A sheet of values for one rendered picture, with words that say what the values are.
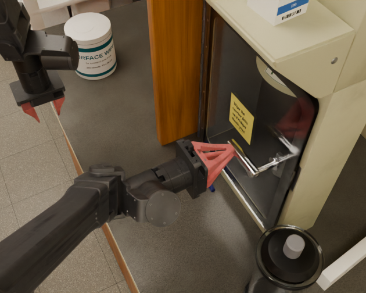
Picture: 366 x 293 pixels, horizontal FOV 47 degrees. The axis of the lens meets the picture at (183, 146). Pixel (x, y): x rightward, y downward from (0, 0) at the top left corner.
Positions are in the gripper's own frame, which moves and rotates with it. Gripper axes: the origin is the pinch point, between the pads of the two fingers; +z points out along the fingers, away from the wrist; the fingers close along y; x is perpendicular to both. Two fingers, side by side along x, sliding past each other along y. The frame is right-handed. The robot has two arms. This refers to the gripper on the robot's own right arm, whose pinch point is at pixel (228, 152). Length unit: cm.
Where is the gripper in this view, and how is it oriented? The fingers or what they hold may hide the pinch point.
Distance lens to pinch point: 76.6
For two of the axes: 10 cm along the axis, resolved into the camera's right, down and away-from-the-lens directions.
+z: 8.8, -3.7, 3.1
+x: -4.8, -6.8, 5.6
